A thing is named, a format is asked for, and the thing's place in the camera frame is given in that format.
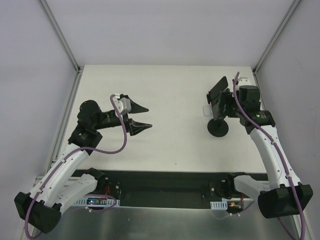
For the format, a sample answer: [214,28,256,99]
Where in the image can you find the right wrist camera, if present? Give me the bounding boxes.
[237,77,251,87]

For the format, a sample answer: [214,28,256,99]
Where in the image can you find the aluminium frame post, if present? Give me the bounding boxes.
[37,0,82,74]
[252,0,303,76]

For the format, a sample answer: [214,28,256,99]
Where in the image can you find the right white cable duct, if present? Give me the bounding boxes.
[210,199,244,211]

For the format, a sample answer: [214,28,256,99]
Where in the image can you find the black smartphone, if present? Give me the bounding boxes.
[209,76,228,99]
[211,91,224,121]

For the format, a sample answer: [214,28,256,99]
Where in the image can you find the left white cable duct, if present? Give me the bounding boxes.
[72,196,120,208]

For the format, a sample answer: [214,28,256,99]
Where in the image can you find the white folding phone stand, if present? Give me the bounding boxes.
[202,105,213,117]

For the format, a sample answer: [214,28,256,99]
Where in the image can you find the black folding phone stand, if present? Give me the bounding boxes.
[206,91,215,105]

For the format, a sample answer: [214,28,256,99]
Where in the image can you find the black round-base clamp stand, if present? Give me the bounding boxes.
[206,91,230,138]

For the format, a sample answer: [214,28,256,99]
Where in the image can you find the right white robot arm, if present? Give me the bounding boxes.
[218,85,313,219]

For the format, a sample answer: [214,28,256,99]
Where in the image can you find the aluminium frame post right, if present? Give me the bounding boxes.
[252,0,303,76]

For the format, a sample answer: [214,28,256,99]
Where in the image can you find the aluminium frame post left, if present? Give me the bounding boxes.
[37,0,82,74]

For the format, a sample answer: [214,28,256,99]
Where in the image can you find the white cable duct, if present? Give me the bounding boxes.
[72,196,120,208]
[210,199,244,211]

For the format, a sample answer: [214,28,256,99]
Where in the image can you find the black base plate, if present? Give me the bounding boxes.
[102,170,228,209]

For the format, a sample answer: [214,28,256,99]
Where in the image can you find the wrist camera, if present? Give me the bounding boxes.
[237,77,251,87]
[111,93,132,116]

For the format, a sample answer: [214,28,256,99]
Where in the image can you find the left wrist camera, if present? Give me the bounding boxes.
[111,93,132,116]

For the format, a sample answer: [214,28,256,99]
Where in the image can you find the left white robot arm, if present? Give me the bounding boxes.
[14,94,152,240]

